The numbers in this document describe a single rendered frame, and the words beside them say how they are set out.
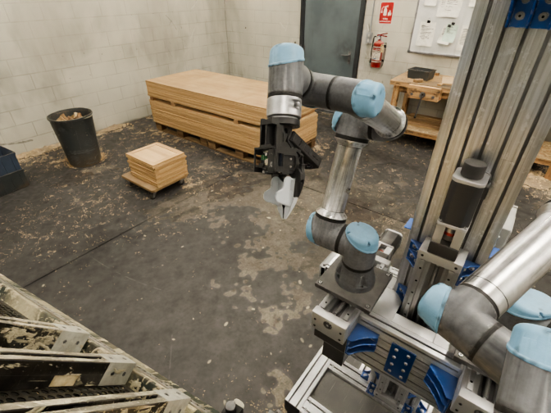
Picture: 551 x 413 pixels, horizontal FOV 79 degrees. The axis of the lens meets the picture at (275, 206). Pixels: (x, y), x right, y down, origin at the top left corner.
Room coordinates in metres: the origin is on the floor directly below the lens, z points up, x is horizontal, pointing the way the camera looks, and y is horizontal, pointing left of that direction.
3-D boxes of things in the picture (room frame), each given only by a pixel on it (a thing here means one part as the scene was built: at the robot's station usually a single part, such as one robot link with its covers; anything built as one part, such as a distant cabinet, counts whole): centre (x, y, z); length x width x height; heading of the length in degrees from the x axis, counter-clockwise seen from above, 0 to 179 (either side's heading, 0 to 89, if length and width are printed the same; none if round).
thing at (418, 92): (4.42, -1.93, 0.70); 0.40 x 0.27 x 0.39; 53
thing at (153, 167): (3.45, 1.41, 0.20); 0.61 x 0.53 x 0.40; 53
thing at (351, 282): (0.91, -0.30, 1.09); 0.15 x 0.15 x 0.10
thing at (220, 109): (4.92, 0.69, 0.39); 2.46 x 1.05 x 0.78; 53
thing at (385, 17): (5.66, -1.63, 1.64); 0.21 x 0.01 x 0.28; 53
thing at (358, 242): (0.91, -0.30, 1.20); 0.13 x 0.12 x 0.14; 54
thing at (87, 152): (4.08, 2.56, 0.33); 0.52 x 0.51 x 0.65; 53
